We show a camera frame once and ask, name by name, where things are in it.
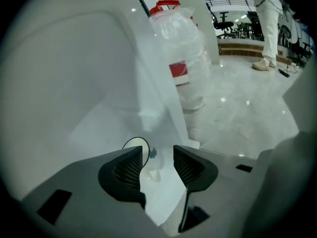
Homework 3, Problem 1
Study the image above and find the clear jug red cap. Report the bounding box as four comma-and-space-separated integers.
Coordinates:
148, 0, 212, 113

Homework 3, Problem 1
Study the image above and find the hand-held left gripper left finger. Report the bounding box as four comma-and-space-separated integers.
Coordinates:
21, 146, 174, 238

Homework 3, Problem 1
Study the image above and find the black office chair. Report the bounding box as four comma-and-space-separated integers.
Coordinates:
212, 11, 235, 40

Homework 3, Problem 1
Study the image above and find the white water dispenser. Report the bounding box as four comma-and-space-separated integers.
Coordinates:
0, 0, 201, 229

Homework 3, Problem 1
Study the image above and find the wooden step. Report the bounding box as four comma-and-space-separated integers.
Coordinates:
217, 42, 284, 58

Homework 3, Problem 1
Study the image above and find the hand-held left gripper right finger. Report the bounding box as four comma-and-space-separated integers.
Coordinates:
170, 145, 258, 238

